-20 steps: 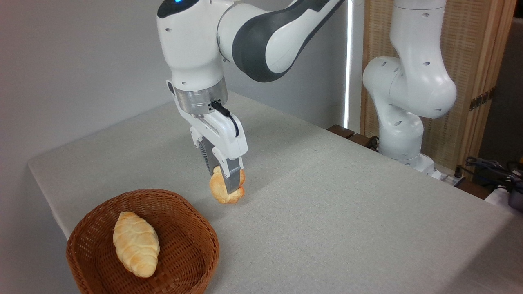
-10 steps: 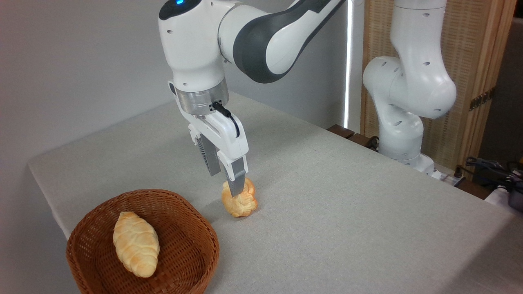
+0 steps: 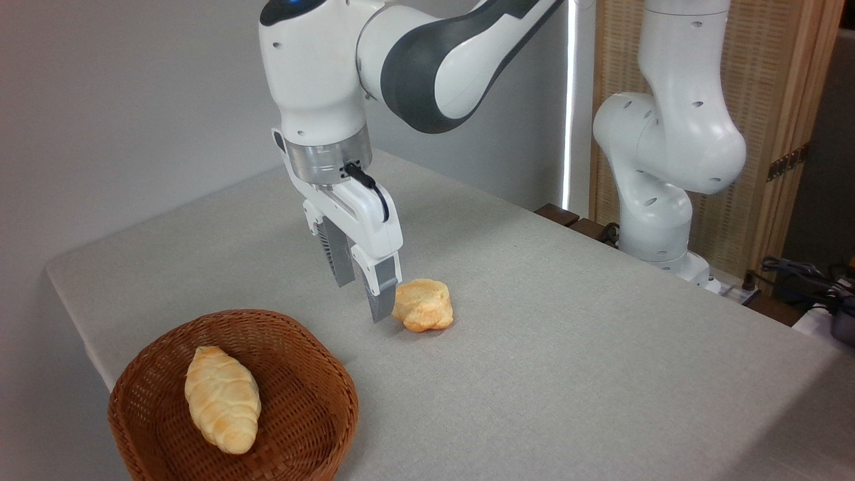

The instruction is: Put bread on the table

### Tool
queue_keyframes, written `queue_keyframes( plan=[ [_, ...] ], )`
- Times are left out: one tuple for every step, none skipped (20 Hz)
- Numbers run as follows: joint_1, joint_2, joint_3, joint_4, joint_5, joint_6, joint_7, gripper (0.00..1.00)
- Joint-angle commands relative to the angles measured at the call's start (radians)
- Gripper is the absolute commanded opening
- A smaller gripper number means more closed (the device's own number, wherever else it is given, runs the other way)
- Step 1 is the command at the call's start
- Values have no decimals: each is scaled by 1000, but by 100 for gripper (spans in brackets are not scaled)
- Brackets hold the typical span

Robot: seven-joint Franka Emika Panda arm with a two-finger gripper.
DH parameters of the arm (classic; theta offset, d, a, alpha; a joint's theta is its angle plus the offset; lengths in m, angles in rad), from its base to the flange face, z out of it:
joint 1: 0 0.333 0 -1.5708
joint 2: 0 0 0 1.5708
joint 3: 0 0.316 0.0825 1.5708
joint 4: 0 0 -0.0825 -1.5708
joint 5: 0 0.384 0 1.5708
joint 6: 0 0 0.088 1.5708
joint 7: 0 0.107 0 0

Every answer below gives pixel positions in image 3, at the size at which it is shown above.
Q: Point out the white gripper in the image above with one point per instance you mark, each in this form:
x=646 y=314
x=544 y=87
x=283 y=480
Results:
x=364 y=220

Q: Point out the small round bread roll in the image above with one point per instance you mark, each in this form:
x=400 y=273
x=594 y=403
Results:
x=424 y=304

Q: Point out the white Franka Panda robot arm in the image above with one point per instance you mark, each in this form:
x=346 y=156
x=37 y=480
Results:
x=668 y=133

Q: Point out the long braided bread roll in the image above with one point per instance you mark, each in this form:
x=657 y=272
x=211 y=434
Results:
x=222 y=401

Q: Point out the brown wicker basket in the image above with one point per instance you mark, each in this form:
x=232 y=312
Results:
x=307 y=401

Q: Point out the grey tablecloth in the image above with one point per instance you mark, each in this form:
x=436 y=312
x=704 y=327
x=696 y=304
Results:
x=568 y=374

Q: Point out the bright vertical light strip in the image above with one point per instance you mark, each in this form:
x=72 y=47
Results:
x=569 y=100

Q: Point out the white power strip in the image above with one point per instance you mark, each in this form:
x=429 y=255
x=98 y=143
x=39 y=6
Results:
x=731 y=288

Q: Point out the brass screen hinge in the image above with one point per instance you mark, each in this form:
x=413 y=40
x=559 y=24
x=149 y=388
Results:
x=787 y=162

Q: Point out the wooden rattan folding screen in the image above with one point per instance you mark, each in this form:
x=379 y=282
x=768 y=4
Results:
x=755 y=67

